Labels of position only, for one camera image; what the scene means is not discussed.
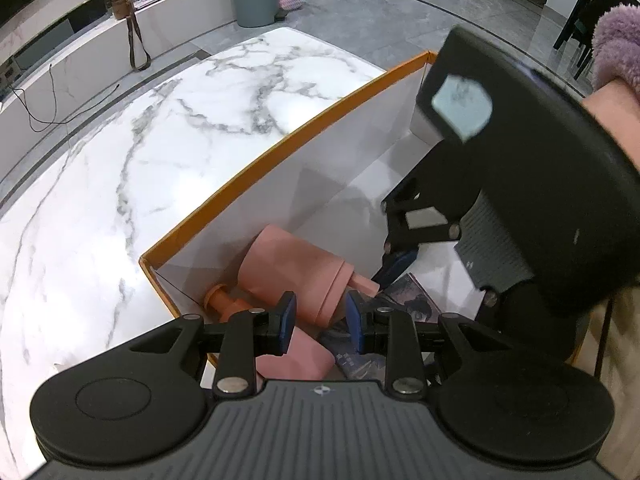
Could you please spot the grey marble television console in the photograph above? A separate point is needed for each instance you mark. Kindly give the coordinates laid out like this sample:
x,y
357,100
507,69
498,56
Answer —
x,y
175,20

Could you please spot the person's right forearm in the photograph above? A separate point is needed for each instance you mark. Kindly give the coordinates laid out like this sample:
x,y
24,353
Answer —
x,y
615,50

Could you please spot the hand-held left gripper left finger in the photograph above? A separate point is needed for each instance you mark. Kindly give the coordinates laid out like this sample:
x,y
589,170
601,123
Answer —
x,y
287,327

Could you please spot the pink cylindrical bottle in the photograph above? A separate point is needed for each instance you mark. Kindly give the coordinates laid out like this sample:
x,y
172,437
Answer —
x,y
290,270

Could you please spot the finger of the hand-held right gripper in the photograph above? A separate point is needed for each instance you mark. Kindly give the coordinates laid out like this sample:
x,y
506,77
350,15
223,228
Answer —
x,y
395,266

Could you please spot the dark dining chair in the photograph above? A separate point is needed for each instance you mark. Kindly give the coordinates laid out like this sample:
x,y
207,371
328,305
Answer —
x,y
585,25

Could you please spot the pink pump bottle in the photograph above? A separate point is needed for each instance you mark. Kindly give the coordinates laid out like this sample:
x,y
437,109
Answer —
x,y
300,360

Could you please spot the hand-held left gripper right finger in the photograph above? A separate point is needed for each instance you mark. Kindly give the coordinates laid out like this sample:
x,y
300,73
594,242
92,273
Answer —
x,y
354,325

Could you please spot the orange cardboard box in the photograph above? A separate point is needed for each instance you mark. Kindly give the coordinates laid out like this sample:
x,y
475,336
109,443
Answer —
x,y
320,160

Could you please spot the brown camera bag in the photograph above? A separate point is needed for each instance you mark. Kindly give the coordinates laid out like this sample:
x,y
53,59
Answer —
x,y
120,5

